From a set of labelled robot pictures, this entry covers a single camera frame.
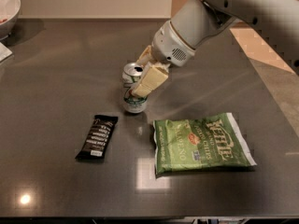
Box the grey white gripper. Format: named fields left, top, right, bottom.
left=132, top=21, right=195, bottom=97

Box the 7up soda can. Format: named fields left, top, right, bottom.
left=122, top=63, right=147, bottom=114

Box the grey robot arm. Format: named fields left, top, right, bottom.
left=131, top=0, right=299, bottom=97

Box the black rxbar chocolate bar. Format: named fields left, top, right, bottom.
left=76, top=115, right=119, bottom=160

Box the green kettle chips bag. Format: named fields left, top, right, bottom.
left=153, top=113, right=256, bottom=175

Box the white paper sheet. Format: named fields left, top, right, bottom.
left=0, top=42, right=12, bottom=62

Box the white bowl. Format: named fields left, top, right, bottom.
left=0, top=0, right=21, bottom=40

